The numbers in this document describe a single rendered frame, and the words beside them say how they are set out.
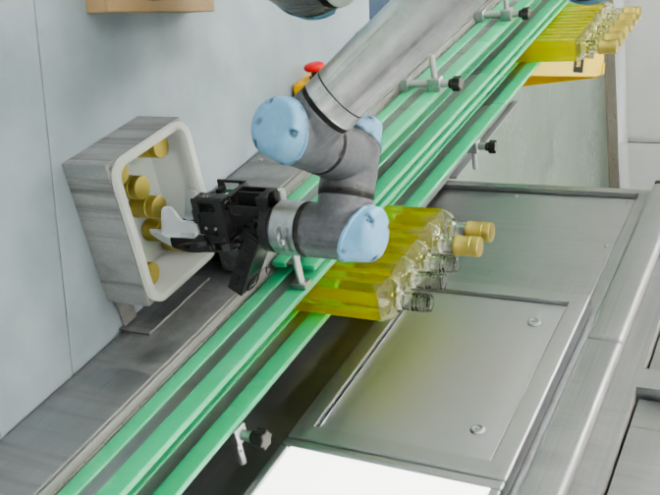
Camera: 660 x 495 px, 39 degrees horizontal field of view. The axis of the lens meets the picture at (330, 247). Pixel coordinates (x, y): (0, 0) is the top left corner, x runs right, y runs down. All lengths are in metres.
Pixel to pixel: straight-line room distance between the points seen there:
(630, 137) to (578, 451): 6.53
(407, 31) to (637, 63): 6.53
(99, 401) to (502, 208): 1.06
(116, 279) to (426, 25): 0.59
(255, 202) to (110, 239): 0.21
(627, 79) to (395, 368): 6.23
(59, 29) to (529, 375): 0.85
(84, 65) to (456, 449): 0.74
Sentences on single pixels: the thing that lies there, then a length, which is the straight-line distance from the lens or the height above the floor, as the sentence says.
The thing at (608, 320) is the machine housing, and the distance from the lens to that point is 1.59.
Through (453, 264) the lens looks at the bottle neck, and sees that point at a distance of 1.51.
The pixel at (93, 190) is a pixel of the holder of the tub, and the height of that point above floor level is 0.79.
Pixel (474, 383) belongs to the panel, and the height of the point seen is 1.21.
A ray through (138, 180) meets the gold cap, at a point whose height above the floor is 0.81.
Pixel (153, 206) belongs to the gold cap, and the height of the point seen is 0.81.
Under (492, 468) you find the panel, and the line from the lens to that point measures 1.31.
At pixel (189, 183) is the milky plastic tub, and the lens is 1.41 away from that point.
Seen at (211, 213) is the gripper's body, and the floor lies 0.92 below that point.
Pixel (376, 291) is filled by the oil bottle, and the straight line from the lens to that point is 1.44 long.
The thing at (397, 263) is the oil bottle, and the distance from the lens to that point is 1.49.
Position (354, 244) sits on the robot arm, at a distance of 1.19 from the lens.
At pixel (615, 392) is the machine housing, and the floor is 1.40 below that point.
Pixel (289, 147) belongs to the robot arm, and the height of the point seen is 1.11.
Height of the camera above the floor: 1.68
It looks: 28 degrees down
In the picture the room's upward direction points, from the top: 95 degrees clockwise
